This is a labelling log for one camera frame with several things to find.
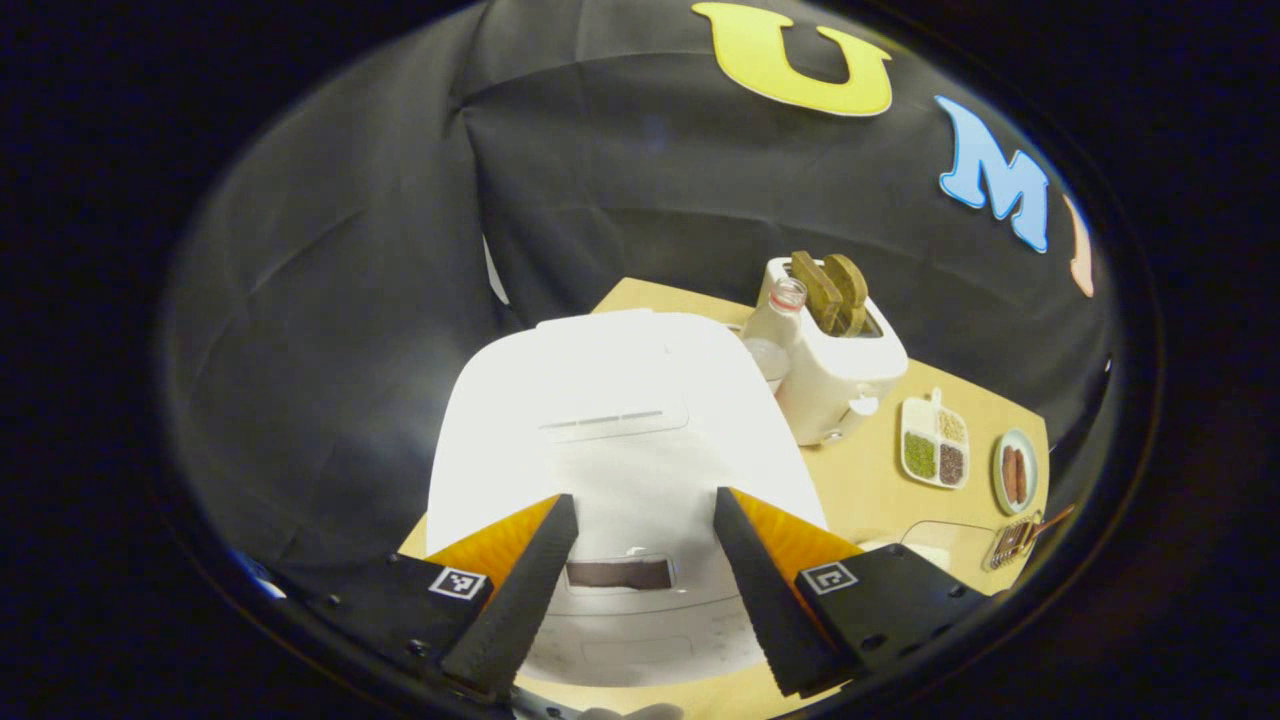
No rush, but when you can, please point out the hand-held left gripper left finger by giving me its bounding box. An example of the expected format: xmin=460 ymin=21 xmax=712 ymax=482
xmin=310 ymin=493 xmax=579 ymax=701

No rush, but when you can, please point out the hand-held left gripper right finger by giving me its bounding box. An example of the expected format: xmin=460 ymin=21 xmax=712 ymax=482
xmin=715 ymin=487 xmax=991 ymax=698

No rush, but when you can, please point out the white rice cooker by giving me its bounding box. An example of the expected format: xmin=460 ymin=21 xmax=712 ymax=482
xmin=427 ymin=308 xmax=829 ymax=689

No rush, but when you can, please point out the clear tray of rice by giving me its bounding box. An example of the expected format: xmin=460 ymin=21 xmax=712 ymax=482
xmin=900 ymin=520 xmax=1001 ymax=576

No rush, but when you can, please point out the white toaster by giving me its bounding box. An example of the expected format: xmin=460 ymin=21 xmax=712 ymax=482
xmin=757 ymin=255 xmax=909 ymax=446

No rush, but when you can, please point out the white divided grain dish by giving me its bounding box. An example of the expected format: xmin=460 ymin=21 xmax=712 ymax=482
xmin=900 ymin=388 xmax=971 ymax=491

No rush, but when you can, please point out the clear plastic bottle red label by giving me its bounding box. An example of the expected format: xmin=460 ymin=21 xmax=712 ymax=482
xmin=742 ymin=277 xmax=808 ymax=393

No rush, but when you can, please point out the pale green plate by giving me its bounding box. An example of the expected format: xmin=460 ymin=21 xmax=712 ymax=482
xmin=992 ymin=428 xmax=1039 ymax=516

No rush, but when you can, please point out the brown toast slice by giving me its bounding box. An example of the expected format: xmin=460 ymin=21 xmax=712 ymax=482
xmin=825 ymin=253 xmax=869 ymax=336
xmin=790 ymin=250 xmax=843 ymax=336

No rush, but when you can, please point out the black backdrop cloth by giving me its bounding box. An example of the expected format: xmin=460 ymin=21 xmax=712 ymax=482
xmin=165 ymin=0 xmax=1116 ymax=601

